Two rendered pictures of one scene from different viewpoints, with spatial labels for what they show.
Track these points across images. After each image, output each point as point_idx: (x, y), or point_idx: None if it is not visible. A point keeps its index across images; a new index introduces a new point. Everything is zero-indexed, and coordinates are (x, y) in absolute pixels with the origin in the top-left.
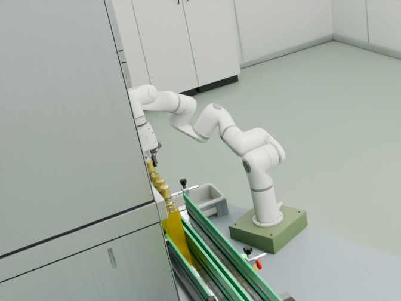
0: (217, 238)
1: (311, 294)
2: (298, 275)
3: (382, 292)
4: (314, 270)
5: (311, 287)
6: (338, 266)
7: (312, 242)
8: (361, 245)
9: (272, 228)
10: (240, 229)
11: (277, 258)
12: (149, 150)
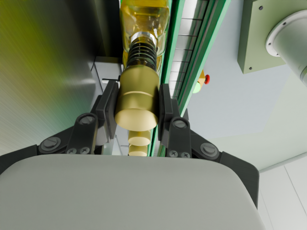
0: (185, 91)
1: (208, 105)
2: (220, 90)
3: (232, 120)
4: (232, 92)
5: (214, 101)
6: (245, 98)
7: (273, 68)
8: (280, 92)
9: (265, 58)
10: (249, 28)
11: (231, 67)
12: (166, 153)
